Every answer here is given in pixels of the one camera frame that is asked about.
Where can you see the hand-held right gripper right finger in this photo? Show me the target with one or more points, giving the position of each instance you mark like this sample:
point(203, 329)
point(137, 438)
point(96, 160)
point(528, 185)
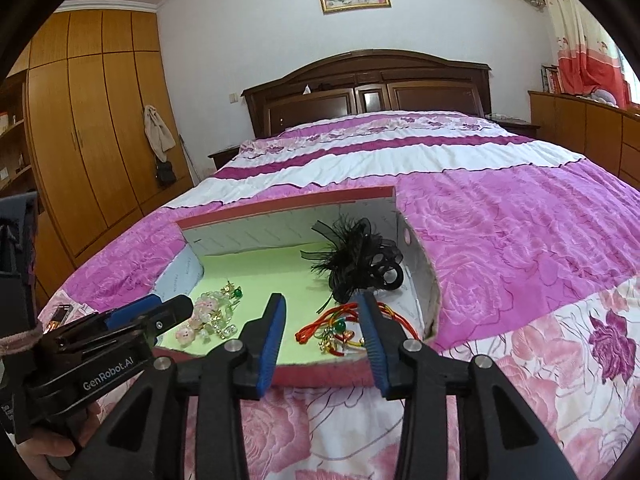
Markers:
point(372, 347)

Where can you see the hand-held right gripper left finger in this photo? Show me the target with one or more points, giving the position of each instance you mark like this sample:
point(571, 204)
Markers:
point(272, 342)

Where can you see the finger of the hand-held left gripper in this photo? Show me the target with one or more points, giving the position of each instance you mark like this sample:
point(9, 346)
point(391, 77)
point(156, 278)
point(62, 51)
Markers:
point(175, 311)
point(135, 307)

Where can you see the pink flower hair clip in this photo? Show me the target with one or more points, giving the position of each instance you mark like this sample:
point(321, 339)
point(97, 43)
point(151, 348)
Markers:
point(185, 336)

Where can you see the pearl crystal flower hairpin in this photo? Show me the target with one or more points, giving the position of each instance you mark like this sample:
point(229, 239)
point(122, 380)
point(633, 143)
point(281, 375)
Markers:
point(207, 310)

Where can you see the red cardboard box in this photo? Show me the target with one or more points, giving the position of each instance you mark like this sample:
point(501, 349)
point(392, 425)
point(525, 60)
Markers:
point(250, 270)

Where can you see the person's left hand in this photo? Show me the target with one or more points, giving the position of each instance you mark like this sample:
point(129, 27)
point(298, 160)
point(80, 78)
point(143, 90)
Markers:
point(45, 452)

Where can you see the small brown case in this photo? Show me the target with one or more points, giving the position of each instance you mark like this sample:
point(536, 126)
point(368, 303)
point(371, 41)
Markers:
point(57, 319)

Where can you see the black feather hair accessory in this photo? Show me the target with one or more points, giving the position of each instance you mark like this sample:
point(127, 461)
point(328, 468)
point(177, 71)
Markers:
point(355, 255)

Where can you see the black hanging bag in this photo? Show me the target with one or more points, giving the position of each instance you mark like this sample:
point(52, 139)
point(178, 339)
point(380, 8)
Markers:
point(165, 172)

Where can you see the thin metal rod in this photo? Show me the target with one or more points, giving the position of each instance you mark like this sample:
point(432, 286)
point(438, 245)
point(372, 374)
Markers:
point(189, 157)

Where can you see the dark wooden nightstand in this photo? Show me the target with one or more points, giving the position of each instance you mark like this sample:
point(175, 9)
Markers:
point(225, 156)
point(515, 125)

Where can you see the wooden wardrobe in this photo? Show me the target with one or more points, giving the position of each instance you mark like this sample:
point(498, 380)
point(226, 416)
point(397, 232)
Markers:
point(100, 135)

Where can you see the beige hanging cloth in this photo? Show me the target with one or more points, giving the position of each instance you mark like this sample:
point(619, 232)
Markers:
point(159, 132)

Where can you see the pink floral bed cover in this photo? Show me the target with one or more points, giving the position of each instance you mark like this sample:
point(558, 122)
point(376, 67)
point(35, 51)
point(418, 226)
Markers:
point(500, 220)

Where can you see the open wooden shelf unit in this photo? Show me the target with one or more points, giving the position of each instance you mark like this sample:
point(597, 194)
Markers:
point(12, 145)

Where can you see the dark wooden headboard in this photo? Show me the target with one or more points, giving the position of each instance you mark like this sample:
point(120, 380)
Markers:
point(325, 105)

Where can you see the light wooden cabinet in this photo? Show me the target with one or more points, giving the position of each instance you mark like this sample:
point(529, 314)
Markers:
point(585, 130)

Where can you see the row of books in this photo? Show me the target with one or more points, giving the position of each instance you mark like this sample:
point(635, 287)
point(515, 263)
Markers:
point(551, 79)

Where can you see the pink grey soft bundle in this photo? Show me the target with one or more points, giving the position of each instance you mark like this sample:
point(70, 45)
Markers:
point(605, 96)

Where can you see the red and white curtain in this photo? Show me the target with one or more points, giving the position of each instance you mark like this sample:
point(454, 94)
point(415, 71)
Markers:
point(580, 55)

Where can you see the wall socket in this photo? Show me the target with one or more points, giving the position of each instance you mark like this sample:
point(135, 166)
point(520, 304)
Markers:
point(234, 98)

